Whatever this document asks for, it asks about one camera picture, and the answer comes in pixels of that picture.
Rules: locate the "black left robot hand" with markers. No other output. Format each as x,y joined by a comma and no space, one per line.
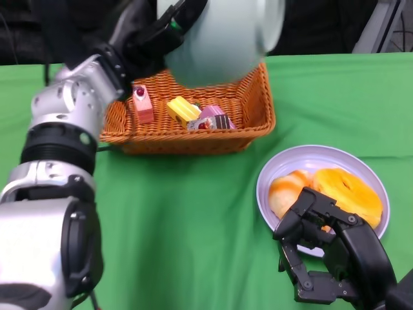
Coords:
151,38

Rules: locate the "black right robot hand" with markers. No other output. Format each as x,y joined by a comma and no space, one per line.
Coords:
348,255

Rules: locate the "coral layered cake slice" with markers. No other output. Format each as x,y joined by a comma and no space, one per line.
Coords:
143,105

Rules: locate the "pale grey-green bowl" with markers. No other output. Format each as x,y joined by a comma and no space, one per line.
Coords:
222,42

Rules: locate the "yellow cake slice green ball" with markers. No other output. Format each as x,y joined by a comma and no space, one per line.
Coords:
182,111

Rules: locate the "orange striped twisted bread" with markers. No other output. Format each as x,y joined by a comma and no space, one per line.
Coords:
287,190

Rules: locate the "pink layered cake slice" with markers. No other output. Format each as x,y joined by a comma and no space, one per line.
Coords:
209,112

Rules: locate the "brown chocolate cake slice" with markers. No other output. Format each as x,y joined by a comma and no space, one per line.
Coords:
214,122

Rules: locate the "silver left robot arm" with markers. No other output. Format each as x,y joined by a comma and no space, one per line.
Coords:
48,181

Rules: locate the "lilac plate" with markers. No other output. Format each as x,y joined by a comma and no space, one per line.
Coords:
322,158

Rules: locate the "orange wicker basket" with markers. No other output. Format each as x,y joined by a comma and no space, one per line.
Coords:
193,135

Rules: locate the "green tablecloth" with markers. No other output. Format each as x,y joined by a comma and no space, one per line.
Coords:
193,226

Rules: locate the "black backdrop cloth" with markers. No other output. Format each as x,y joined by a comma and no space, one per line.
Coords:
322,26

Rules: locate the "aluminium frame profile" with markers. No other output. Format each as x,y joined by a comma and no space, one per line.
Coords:
380,29

